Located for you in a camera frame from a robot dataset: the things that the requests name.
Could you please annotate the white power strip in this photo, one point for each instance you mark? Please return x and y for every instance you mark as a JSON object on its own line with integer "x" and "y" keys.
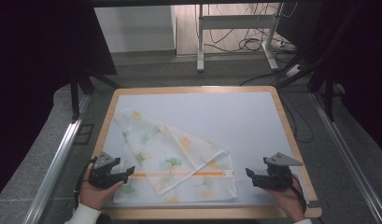
{"x": 283, "y": 45}
{"x": 294, "y": 70}

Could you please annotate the white table mat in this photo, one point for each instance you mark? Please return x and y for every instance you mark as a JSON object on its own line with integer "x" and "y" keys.
{"x": 226, "y": 124}

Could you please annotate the black corner tape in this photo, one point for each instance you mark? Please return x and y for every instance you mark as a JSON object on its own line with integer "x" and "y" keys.
{"x": 314, "y": 204}

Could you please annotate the person's right hand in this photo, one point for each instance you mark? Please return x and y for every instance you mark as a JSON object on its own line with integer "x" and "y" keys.
{"x": 290, "y": 202}

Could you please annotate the wooden-edged table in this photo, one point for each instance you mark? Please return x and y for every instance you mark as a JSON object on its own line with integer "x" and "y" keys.
{"x": 191, "y": 214}

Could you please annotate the white metal desk frame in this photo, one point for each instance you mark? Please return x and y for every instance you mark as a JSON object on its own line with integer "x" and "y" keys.
{"x": 235, "y": 21}

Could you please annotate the aluminium rail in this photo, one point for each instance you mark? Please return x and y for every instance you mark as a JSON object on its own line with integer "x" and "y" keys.
{"x": 54, "y": 161}
{"x": 350, "y": 161}

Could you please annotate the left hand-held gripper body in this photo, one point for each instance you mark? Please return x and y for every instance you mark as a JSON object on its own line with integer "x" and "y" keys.
{"x": 100, "y": 175}

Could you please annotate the dark curtain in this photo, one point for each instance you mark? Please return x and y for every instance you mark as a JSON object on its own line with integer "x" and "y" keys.
{"x": 33, "y": 77}
{"x": 363, "y": 62}

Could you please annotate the black metal stand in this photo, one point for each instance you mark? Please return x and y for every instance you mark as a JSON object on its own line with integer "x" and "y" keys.
{"x": 328, "y": 93}
{"x": 75, "y": 96}

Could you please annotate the person's left hand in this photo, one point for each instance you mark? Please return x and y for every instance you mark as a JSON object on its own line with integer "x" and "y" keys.
{"x": 95, "y": 196}

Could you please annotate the white leaf-print cloth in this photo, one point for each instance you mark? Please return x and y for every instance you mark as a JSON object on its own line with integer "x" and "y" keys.
{"x": 154, "y": 146}

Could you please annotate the white cabinet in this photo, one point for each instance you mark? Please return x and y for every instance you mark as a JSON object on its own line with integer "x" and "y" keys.
{"x": 132, "y": 28}

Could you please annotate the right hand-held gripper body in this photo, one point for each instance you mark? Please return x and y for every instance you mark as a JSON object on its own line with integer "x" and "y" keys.
{"x": 277, "y": 177}

